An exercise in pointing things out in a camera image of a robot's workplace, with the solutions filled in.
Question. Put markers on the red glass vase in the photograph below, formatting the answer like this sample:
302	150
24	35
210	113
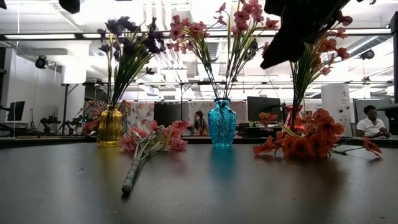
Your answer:
292	113

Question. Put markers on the floral print partition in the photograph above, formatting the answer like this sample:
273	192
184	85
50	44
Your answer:
140	113
192	107

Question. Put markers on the black frame bracket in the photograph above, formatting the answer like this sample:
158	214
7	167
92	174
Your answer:
392	121

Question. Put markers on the silver ventilation duct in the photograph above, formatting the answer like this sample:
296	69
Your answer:
357	46

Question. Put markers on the black background robot arm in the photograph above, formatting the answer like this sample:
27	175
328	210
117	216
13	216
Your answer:
49	120

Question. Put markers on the black beam with light strips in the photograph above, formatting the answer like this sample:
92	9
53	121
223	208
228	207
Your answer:
79	35

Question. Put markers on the yellow glass vase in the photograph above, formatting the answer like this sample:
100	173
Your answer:
110	130

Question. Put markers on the black vertical frame post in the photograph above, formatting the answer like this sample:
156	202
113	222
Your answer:
395	62

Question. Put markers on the small black monitor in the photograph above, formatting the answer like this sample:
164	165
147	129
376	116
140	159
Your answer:
17	110

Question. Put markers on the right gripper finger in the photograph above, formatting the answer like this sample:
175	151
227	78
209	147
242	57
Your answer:
289	49

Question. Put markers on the purple artificial flower bunch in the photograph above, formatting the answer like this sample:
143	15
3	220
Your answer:
122	71

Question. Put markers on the blue glass vase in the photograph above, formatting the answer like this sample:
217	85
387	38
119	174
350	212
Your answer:
221	124

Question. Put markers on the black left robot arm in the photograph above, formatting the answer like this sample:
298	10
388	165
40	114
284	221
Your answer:
70	4

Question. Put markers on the black ceiling spotlight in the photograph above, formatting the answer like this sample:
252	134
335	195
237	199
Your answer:
41	62
252	46
368	54

